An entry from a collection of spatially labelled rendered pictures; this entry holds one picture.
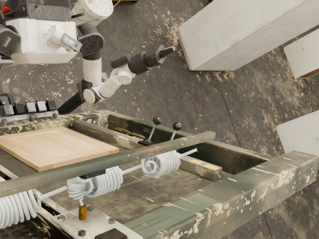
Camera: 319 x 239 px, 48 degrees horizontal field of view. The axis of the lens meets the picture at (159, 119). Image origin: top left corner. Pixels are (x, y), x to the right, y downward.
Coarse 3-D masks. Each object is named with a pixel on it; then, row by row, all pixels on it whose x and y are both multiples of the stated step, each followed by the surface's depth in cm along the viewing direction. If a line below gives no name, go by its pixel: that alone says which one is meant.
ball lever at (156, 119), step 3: (156, 117) 156; (153, 120) 156; (156, 120) 156; (159, 120) 156; (156, 123) 156; (159, 123) 157; (153, 126) 157; (153, 129) 156; (150, 135) 156; (144, 141) 156; (147, 141) 155; (150, 141) 155
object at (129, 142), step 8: (80, 120) 194; (80, 128) 189; (88, 128) 184; (96, 128) 180; (104, 128) 181; (96, 136) 179; (104, 136) 174; (112, 136) 170; (120, 136) 167; (128, 136) 168; (120, 144) 166; (128, 144) 162; (136, 144) 158; (184, 160) 138; (200, 160) 138; (184, 168) 139; (192, 168) 136; (200, 168) 133; (208, 168) 130; (216, 168) 130; (208, 176) 131; (216, 176) 130
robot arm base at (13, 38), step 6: (0, 24) 141; (0, 30) 131; (6, 30) 132; (0, 36) 131; (6, 36) 134; (12, 36) 136; (18, 36) 138; (0, 42) 133; (6, 42) 135; (12, 42) 137; (18, 42) 140; (0, 48) 134; (6, 48) 136; (12, 48) 139; (6, 54) 138
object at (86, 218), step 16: (0, 176) 107; (16, 176) 107; (80, 176) 68; (32, 192) 97; (80, 192) 75; (48, 208) 90; (80, 208) 76; (32, 224) 89; (48, 224) 83; (64, 224) 74; (80, 224) 75; (96, 224) 75; (112, 224) 75
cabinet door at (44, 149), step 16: (64, 128) 185; (0, 144) 154; (16, 144) 155; (32, 144) 157; (48, 144) 158; (64, 144) 159; (80, 144) 160; (96, 144) 160; (32, 160) 136; (48, 160) 137; (64, 160) 138; (80, 160) 142
